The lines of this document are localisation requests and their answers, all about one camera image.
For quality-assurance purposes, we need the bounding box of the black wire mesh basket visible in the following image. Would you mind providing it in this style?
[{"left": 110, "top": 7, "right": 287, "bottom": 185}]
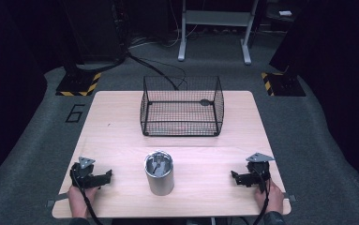
[{"left": 139, "top": 75, "right": 226, "bottom": 138}]

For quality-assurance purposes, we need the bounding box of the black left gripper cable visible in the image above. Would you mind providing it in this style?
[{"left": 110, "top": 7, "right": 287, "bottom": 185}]
[{"left": 69, "top": 163, "right": 105, "bottom": 225}]

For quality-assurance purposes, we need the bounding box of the black equipment cabinet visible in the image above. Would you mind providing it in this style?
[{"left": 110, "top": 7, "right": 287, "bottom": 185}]
[{"left": 62, "top": 0, "right": 128, "bottom": 65}]

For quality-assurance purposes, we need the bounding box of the silver metal cylinder cup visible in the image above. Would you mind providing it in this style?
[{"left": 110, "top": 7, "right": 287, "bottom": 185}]
[{"left": 143, "top": 150, "right": 175, "bottom": 197}]

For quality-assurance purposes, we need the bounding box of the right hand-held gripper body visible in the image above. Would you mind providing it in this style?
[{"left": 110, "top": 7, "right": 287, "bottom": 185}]
[{"left": 245, "top": 152, "right": 276, "bottom": 193}]

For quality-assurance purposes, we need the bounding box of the black yellow striped base plate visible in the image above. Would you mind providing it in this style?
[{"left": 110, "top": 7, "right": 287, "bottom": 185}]
[
  {"left": 54, "top": 70, "right": 102, "bottom": 98},
  {"left": 260, "top": 71, "right": 307, "bottom": 98}
]

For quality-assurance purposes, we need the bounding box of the dark curtain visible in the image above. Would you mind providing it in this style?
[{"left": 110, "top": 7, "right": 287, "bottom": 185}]
[
  {"left": 0, "top": 0, "right": 63, "bottom": 195},
  {"left": 268, "top": 0, "right": 359, "bottom": 211}
]

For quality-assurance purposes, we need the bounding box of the person's left hand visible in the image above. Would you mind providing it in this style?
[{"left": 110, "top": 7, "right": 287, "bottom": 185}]
[{"left": 67, "top": 185, "right": 100, "bottom": 218}]

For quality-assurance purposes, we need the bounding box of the white metal stand frame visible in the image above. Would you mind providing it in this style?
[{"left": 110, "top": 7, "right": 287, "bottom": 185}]
[{"left": 177, "top": 0, "right": 260, "bottom": 67}]

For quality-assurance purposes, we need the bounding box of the person's right hand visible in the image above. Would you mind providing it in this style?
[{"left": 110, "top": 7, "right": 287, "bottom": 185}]
[{"left": 254, "top": 178, "right": 285, "bottom": 216}]

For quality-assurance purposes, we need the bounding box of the black floor cable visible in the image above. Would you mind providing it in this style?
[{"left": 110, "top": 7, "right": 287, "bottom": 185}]
[{"left": 126, "top": 51, "right": 188, "bottom": 92}]

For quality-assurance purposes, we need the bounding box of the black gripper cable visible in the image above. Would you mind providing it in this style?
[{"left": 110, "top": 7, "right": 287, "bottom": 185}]
[
  {"left": 69, "top": 163, "right": 105, "bottom": 225},
  {"left": 250, "top": 168, "right": 272, "bottom": 225}
]

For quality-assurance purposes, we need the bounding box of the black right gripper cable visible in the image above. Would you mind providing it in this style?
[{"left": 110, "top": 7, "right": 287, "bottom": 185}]
[{"left": 250, "top": 168, "right": 272, "bottom": 225}]

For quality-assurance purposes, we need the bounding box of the bundle of pale floor cables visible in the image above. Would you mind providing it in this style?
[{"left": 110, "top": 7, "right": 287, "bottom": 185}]
[{"left": 128, "top": 18, "right": 200, "bottom": 50}]

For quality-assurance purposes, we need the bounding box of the grey table bracket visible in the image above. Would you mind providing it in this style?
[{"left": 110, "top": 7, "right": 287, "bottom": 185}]
[
  {"left": 45, "top": 192, "right": 70, "bottom": 209},
  {"left": 281, "top": 192, "right": 298, "bottom": 203}
]

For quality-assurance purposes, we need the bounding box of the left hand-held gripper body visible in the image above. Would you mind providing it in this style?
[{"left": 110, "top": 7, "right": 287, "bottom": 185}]
[{"left": 69, "top": 156, "right": 104, "bottom": 190}]

